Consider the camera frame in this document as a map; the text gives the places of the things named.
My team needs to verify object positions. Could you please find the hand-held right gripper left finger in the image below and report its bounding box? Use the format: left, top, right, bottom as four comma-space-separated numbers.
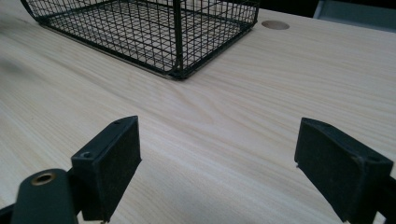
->
70, 115, 143, 224

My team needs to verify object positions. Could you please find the black wire mesh basket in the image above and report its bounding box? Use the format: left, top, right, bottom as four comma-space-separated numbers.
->
20, 0, 261, 80

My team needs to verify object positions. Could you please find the round table cable cap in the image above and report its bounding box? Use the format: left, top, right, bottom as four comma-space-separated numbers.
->
261, 20, 290, 31

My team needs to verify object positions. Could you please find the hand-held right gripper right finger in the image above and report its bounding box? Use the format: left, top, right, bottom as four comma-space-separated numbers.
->
293, 117, 394, 224

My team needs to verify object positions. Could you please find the grey chair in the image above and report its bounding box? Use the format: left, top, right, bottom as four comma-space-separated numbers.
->
312, 0, 396, 34

